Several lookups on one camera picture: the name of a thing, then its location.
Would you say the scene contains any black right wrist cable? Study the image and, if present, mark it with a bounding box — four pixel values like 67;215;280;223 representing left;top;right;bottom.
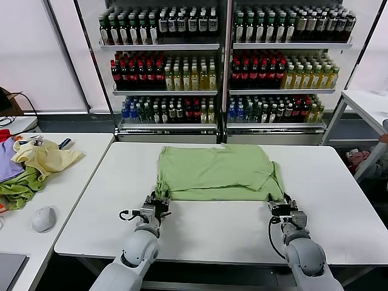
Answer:
268;216;289;260

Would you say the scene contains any grey laptop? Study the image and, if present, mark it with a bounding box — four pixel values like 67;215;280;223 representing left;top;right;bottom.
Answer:
0;252;28;291

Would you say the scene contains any black metal frame post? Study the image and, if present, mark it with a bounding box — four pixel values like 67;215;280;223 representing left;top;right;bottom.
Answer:
73;0;119;136
341;0;387;92

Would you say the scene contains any green cap tea bottle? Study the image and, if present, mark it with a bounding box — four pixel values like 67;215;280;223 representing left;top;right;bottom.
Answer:
286;15;296;43
138;15;149;45
99;15;110;45
148;15;159;45
266;15;276;43
109;15;120;45
245;15;256;43
119;15;130;45
255;15;266;43
129;15;139;45
235;15;246;43
276;15;287;43

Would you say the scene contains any pale yellow garment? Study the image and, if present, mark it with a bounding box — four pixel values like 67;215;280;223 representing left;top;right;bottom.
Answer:
11;138;86;182

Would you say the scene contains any white metal frame table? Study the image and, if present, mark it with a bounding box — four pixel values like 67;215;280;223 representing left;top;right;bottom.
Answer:
320;90;388;182

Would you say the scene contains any pink clothes pile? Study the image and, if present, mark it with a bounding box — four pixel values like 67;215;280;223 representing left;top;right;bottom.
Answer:
346;147;372;173

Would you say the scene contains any purple garment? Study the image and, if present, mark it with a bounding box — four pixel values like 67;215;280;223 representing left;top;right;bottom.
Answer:
0;136;27;184

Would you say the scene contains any beige label drink bottle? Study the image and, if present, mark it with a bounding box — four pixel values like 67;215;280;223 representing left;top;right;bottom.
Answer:
296;11;307;42
306;11;317;42

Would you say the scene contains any cardboard box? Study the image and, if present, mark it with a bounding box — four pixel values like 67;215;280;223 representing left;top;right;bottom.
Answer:
0;85;24;115

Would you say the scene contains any black power cable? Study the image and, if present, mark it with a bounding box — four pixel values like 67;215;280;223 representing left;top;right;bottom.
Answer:
18;92;41;134

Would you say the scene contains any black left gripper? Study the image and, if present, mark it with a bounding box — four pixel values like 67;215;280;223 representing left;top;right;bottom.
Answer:
144;189;172;219

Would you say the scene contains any green t-shirt with red print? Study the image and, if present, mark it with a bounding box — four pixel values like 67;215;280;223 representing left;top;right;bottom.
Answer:
155;144;286;202

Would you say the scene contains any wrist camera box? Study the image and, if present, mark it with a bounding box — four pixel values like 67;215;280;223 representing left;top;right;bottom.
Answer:
289;210;309;229
139;204;156;224

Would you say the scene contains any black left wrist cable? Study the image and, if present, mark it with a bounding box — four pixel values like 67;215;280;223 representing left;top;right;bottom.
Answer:
118;209;142;221

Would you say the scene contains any person in dark clothes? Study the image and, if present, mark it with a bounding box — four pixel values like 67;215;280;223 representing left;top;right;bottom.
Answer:
378;118;388;143

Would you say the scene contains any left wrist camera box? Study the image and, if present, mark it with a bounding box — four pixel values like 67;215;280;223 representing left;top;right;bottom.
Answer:
139;204;156;224

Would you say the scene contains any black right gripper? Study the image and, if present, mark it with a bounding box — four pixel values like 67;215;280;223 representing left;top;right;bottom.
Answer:
266;191;299;218

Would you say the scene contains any metal drinks shelf unit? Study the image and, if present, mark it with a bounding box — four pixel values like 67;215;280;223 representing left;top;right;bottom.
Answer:
226;0;358;146
98;0;227;143

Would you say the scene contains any white computer mouse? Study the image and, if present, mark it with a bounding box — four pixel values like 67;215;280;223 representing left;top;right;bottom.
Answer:
32;206;57;233

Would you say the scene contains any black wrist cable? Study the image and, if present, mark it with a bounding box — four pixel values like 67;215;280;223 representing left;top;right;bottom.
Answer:
268;216;289;260
118;209;142;221

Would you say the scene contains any olive green garment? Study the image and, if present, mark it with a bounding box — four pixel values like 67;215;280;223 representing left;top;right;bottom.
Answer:
0;166;47;212

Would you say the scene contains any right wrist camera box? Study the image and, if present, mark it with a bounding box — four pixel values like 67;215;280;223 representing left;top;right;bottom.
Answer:
289;210;309;229

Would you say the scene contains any white cap dark drink bottle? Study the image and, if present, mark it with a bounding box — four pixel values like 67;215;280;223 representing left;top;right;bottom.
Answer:
208;11;219;39
336;11;348;42
327;11;338;42
168;11;178;39
316;11;328;42
187;11;199;39
158;11;169;39
198;11;209;39
347;11;358;42
177;11;188;39

